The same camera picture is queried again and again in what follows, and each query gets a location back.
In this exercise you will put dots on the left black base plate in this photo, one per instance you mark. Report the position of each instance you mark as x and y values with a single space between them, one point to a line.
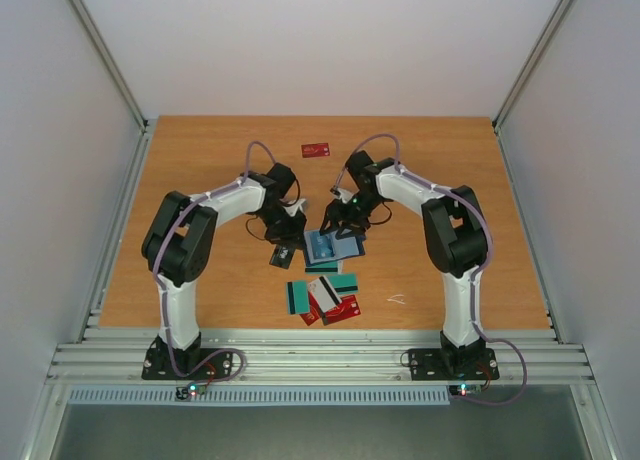
199 365

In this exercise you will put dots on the aluminium rail frame front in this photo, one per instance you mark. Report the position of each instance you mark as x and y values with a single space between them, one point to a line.
317 356

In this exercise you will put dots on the teal card right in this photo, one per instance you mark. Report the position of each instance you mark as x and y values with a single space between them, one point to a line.
331 267

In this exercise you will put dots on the blue card with chip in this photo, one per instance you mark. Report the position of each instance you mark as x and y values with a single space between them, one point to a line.
322 247

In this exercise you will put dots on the navy blue card holder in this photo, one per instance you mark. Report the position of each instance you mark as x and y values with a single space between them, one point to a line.
344 248

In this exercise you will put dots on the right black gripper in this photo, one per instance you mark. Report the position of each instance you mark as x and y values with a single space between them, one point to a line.
343 220

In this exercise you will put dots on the right aluminium corner post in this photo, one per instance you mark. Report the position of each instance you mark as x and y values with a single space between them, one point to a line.
540 46

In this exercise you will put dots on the circuit board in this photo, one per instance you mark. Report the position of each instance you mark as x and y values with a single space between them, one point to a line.
466 390
190 392

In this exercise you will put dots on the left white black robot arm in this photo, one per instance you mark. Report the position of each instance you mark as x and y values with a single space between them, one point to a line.
177 248

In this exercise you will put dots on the left aluminium corner post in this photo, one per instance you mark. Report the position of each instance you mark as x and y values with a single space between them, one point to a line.
92 31

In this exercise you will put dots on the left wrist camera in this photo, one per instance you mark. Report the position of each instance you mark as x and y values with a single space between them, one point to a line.
299 206

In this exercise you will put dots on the teal card middle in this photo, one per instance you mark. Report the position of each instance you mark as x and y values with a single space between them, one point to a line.
344 284

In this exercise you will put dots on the teal card left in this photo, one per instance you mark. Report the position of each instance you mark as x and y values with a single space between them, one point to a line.
297 297

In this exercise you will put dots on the white card under teal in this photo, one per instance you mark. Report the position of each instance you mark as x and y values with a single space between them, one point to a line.
324 294

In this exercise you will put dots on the aluminium corner post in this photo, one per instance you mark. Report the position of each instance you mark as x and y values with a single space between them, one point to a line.
92 31
540 46

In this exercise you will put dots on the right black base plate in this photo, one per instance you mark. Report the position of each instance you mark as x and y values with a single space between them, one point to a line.
432 364

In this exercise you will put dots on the red card with chip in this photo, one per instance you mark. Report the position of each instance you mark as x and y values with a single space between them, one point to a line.
347 309

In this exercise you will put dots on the lone red card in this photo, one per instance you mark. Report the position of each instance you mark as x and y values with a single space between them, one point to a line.
315 150

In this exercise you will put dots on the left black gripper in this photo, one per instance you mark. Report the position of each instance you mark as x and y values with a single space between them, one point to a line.
293 236

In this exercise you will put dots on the black card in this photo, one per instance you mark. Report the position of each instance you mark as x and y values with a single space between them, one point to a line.
282 257

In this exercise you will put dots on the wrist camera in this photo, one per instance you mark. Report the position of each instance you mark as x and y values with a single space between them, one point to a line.
299 206
340 194

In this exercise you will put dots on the red card behind teal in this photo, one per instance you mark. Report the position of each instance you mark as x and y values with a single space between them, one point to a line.
314 314

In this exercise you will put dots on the right circuit board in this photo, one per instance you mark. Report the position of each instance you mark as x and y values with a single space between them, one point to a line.
466 390

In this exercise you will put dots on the left circuit board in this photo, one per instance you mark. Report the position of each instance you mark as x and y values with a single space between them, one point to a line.
190 392

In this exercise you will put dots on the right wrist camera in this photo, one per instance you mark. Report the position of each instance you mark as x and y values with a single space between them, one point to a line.
340 194

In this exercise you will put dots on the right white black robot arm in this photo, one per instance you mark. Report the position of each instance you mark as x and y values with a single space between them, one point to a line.
457 244

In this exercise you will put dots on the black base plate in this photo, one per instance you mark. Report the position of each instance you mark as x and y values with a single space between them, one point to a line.
199 365
432 364

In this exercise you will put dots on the grey slotted cable duct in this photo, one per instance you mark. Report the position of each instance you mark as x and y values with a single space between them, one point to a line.
262 396

